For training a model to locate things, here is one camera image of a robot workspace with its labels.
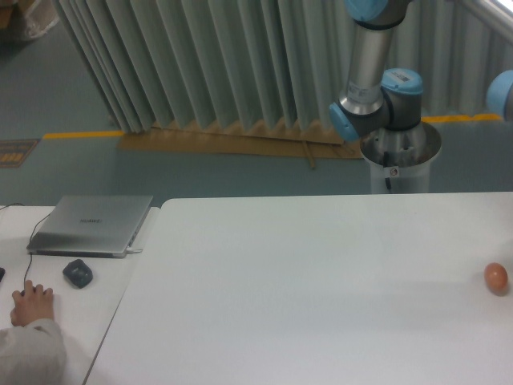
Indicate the brown egg-shaped bread roll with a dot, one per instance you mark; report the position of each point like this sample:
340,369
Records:
496,277

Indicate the grey pleated curtain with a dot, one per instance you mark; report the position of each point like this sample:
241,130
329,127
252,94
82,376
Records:
244,62

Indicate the brown cardboard sheet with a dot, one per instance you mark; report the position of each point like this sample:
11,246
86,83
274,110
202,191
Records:
311,144

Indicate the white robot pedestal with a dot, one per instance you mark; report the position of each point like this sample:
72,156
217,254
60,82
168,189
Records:
400,161

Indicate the silver closed laptop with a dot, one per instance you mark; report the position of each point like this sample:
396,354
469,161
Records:
91,226

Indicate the white sleeved forearm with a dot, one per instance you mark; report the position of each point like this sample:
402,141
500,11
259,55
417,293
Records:
33,354

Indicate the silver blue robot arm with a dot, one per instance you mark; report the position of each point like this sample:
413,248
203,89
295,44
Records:
375,98

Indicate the white laptop cable plug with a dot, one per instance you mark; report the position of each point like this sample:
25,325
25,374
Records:
131,250

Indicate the person's hand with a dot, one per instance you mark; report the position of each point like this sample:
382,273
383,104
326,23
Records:
34,303

